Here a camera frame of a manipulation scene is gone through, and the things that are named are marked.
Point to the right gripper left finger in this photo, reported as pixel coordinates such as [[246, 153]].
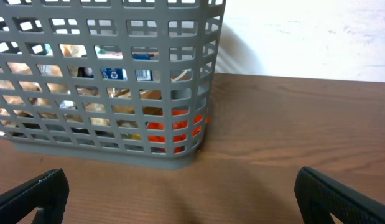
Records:
[[47, 193]]

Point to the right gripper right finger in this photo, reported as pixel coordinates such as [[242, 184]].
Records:
[[320, 198]]

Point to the grey plastic basket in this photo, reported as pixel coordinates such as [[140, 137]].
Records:
[[121, 81]]

